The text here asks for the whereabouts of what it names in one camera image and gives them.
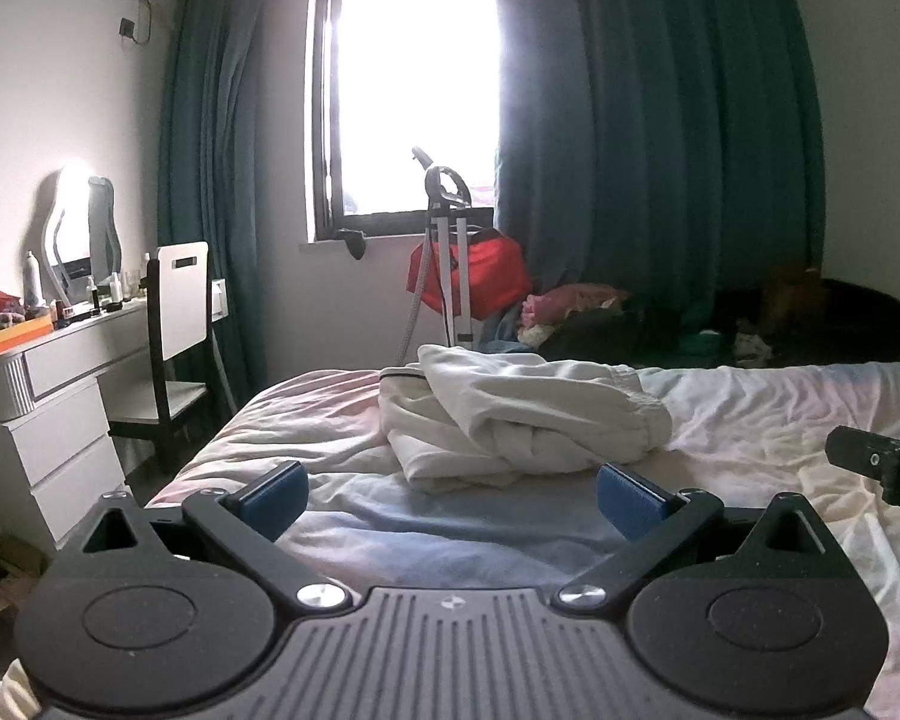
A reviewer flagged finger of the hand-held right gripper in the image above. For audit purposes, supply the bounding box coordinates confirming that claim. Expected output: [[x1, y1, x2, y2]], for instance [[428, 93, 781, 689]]
[[826, 425, 900, 517]]

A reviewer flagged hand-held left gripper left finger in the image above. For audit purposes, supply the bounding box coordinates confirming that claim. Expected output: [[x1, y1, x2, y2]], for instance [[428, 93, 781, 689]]
[[82, 460, 353, 612]]

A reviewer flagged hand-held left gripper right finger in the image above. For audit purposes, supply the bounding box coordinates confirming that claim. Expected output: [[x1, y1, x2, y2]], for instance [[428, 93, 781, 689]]
[[553, 461, 841, 610]]

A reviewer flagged white garment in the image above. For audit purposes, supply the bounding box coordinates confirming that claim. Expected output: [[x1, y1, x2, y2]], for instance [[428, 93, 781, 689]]
[[379, 343, 674, 494]]

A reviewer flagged dark clothes pile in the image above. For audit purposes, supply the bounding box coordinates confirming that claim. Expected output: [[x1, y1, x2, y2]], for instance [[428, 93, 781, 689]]
[[546, 298, 721, 370]]

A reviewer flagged pink clothes pile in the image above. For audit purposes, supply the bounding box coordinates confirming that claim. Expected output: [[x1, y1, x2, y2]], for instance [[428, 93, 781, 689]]
[[517, 283, 640, 350]]

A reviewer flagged bed with pale sheet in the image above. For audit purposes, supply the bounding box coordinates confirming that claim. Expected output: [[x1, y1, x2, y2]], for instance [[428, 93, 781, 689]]
[[146, 360, 900, 720]]

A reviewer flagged white dressing table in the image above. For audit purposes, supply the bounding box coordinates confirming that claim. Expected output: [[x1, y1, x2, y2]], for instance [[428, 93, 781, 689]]
[[0, 292, 155, 557]]

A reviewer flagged red bag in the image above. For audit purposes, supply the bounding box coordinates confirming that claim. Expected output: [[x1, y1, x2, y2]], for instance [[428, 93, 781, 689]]
[[407, 229, 533, 320]]

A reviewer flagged cardboard box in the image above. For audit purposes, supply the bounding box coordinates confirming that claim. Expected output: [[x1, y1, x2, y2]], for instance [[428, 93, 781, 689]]
[[0, 532, 47, 617]]

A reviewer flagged orange box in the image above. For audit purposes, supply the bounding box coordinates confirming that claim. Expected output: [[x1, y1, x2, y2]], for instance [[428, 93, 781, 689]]
[[0, 315, 53, 359]]

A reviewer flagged garment steamer stand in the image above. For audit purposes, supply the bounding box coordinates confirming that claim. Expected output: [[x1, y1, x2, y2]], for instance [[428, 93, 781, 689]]
[[396, 146, 497, 362]]

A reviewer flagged white bottle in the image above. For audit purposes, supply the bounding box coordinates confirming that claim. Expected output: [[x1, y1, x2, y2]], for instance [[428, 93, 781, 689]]
[[24, 251, 47, 310]]

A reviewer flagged teal curtain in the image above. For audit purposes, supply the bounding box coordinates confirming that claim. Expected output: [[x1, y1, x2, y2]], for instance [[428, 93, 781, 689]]
[[487, 0, 830, 320], [157, 0, 323, 421]]

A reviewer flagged wavy vanity mirror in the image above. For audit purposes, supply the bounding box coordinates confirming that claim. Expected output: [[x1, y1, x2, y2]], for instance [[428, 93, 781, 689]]
[[41, 165, 125, 301]]

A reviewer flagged dark framed window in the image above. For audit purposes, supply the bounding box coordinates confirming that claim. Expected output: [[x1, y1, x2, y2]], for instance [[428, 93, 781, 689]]
[[311, 0, 505, 242]]

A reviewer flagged white chair with dark frame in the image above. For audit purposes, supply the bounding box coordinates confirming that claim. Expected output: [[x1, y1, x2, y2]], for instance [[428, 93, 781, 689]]
[[109, 241, 230, 475]]

